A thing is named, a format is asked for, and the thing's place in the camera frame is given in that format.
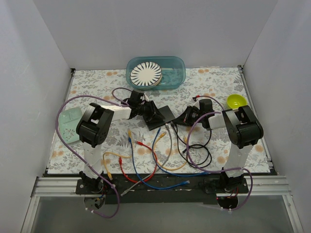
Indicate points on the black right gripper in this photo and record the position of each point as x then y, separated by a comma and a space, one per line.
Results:
188, 116

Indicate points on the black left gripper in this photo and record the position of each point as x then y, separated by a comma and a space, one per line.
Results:
150, 110

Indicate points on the black network switch box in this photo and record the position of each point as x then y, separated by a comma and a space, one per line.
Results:
165, 116

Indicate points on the yellow ethernet cable short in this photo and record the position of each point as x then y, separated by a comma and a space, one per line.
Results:
106, 161

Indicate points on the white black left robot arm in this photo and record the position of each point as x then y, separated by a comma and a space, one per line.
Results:
95, 123

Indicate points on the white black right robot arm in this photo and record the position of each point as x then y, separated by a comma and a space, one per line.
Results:
243, 129

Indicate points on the white blue striped plate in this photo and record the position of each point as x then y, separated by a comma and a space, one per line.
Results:
146, 74

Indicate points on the teal plastic container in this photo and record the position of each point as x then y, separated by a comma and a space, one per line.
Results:
173, 71

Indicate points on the lime green bowl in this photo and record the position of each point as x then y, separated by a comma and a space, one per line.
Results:
235, 101

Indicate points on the mint green plastic lid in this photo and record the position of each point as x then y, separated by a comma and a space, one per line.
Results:
68, 121

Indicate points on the yellow ethernet cable long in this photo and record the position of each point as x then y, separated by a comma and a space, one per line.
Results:
166, 153

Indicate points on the aluminium frame rail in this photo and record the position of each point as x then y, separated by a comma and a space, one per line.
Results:
62, 204

